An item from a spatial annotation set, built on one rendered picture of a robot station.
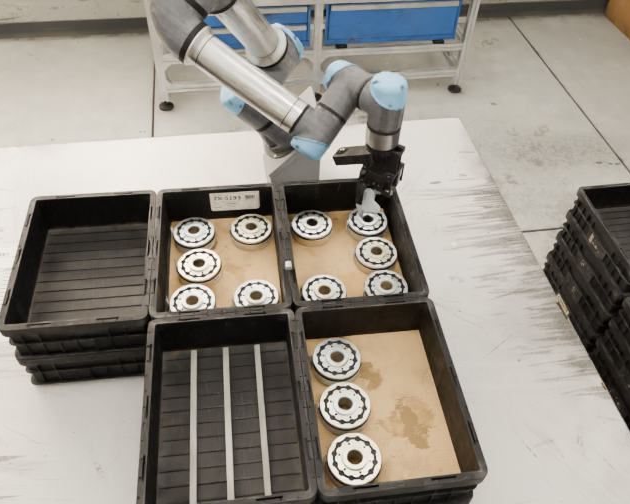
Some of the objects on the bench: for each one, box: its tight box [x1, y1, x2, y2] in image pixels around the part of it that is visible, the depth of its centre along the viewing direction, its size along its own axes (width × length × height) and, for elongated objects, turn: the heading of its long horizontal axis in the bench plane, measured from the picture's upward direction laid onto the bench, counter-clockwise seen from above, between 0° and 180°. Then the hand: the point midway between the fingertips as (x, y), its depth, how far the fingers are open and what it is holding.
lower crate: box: [15, 348, 146, 385], centre depth 148 cm, size 40×30×12 cm
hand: (364, 205), depth 148 cm, fingers open, 5 cm apart
